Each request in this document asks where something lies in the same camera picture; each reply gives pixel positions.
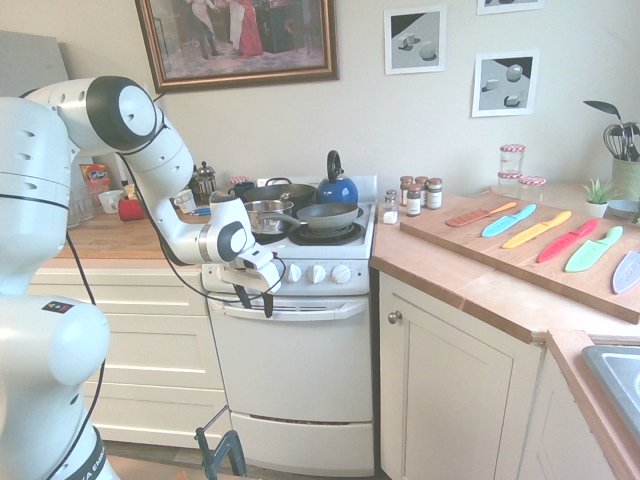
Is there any cream sink cabinet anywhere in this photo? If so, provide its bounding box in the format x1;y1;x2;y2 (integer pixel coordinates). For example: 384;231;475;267
519;344;640;480

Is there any green utensil holder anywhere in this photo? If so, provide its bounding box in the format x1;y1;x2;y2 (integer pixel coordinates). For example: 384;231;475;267
611;156;640;202

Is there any white kitchen stove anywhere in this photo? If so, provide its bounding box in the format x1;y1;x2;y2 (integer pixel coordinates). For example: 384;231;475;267
199;174;379;479

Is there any metal whisk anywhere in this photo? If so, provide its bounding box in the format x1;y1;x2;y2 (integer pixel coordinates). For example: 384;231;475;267
601;123;629;161

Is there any glass jar checkered lid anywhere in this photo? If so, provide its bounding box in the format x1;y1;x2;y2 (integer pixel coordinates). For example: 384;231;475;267
496;170;524;199
518;175;547;202
499;143;528;177

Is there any lavender sheathed knife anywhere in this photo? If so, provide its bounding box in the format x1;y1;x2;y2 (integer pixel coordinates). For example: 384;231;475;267
610;250;640;297

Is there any cream cabinet with knob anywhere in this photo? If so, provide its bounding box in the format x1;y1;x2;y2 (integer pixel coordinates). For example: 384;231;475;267
378;269;547;480

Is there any cream drawer cabinet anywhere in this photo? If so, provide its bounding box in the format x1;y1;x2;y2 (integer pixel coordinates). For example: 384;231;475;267
27;267;232;450

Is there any navy blue mug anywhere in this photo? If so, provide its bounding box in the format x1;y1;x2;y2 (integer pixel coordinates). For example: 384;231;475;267
227;181;258;202

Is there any dark wok pan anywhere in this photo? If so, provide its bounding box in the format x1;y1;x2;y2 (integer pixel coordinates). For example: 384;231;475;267
242;176;318;206

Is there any orange sheathed knife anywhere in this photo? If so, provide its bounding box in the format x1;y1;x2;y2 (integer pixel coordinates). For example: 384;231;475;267
445;201;518;228

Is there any white oven door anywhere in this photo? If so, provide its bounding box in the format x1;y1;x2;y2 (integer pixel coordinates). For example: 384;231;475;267
206;291;375;424

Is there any stainless steel sink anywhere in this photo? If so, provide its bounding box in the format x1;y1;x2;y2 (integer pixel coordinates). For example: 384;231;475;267
580;344;640;447

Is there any yellow sheathed knife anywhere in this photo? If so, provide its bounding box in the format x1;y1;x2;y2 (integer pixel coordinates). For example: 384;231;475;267
501;210;573;250

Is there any blue kettle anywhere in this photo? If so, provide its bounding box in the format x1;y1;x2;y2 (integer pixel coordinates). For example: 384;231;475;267
315;149;361;207

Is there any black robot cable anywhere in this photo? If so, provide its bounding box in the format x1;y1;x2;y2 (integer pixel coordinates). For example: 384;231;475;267
0;94;287;480

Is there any large wooden cutting board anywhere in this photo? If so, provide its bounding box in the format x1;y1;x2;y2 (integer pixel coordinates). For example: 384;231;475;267
399;191;640;326

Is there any grey refrigerator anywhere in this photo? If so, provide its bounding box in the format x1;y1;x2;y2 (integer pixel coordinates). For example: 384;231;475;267
0;29;71;100

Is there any black coil burner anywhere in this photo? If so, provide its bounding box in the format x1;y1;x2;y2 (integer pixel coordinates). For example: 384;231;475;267
289;221;368;247

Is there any orange carton box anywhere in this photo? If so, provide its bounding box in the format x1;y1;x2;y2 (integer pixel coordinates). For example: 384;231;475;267
78;161;112;194

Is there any blue sheathed knife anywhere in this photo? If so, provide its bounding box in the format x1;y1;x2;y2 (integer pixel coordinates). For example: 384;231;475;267
480;203;538;239

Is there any gold framed painting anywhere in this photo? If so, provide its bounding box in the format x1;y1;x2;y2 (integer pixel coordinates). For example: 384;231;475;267
134;0;342;95

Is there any red mug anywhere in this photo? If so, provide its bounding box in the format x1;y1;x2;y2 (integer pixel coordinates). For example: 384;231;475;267
117;198;148;223

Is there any grey frying pan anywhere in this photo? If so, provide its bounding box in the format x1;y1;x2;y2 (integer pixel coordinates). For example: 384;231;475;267
257;201;362;232

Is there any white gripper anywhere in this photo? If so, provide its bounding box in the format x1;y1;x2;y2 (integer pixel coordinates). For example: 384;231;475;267
221;244;283;320

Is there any white oven storage drawer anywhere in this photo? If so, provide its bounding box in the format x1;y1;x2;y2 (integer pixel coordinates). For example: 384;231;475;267
229;409;376;478

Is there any grey shapes paper print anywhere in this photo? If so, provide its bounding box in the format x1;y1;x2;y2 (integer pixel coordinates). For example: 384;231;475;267
383;4;448;77
471;49;541;119
476;0;546;17

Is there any stainless steel pot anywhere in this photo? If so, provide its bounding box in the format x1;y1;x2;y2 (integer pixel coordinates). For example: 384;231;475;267
242;198;297;236

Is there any green sheathed knife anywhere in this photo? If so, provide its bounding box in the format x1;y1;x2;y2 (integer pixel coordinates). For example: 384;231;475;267
564;225;626;274

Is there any white printed cup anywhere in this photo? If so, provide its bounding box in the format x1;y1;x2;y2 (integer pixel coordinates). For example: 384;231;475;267
171;188;198;214

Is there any red sheathed knife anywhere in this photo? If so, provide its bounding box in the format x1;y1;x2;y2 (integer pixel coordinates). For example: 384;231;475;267
536;218;600;265

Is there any clear glass pitcher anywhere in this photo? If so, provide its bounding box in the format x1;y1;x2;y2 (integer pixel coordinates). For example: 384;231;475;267
66;174;97;227

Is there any light blue bowl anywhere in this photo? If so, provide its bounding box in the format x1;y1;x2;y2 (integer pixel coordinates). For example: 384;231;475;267
606;199;640;220

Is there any small plant white pot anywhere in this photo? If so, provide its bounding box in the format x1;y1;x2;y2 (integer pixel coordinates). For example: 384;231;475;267
581;178;622;219

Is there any french press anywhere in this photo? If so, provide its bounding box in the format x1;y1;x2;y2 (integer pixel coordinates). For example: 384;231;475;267
191;160;218;207

